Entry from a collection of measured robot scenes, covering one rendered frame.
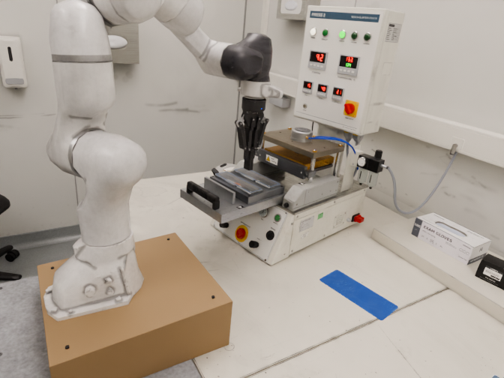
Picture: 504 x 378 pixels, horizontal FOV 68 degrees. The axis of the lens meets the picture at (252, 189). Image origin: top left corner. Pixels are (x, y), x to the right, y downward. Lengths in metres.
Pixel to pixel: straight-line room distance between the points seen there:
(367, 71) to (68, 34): 0.96
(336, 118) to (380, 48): 0.28
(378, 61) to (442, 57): 0.40
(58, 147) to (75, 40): 0.22
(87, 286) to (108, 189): 0.24
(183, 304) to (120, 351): 0.16
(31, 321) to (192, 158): 2.03
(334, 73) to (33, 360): 1.26
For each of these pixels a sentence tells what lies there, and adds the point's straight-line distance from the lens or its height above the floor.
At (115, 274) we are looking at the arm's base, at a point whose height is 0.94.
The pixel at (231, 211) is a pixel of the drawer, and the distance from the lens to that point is 1.13.
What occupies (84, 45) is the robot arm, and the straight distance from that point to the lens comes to 0.80.
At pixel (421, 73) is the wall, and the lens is 1.79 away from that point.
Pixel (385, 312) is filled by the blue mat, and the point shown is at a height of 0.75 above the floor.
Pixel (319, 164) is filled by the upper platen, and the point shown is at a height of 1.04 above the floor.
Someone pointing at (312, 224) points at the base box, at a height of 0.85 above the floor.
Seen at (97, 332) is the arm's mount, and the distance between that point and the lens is 0.90.
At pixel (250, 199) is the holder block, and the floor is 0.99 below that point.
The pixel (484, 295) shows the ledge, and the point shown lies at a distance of 1.39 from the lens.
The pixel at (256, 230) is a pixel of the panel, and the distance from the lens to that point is 1.33.
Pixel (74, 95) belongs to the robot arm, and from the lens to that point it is 0.81.
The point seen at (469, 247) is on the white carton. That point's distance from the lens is 1.49.
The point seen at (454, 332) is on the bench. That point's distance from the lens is 1.26.
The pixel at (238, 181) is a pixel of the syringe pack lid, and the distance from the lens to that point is 1.25.
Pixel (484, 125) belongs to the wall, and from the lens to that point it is 1.64.
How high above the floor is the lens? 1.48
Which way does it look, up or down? 23 degrees down
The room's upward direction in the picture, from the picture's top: 6 degrees clockwise
